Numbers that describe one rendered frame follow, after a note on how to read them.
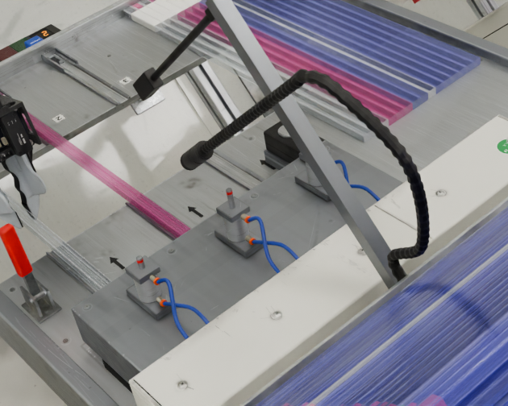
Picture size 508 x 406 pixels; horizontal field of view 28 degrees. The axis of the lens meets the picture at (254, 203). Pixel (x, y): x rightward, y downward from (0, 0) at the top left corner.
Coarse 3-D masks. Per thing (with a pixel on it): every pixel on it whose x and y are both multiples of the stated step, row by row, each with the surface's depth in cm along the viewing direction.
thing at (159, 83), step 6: (144, 72) 106; (150, 72) 106; (138, 78) 108; (144, 78) 106; (150, 78) 106; (138, 84) 108; (144, 84) 107; (150, 84) 106; (156, 84) 106; (162, 84) 106; (138, 90) 109; (144, 90) 108; (150, 90) 107; (156, 90) 108; (144, 96) 109; (150, 96) 109
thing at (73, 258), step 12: (12, 204) 118; (24, 216) 116; (36, 228) 114; (48, 228) 114; (48, 240) 112; (60, 240) 112; (60, 252) 110; (72, 252) 110; (72, 264) 109; (84, 264) 108; (84, 276) 108; (96, 276) 106
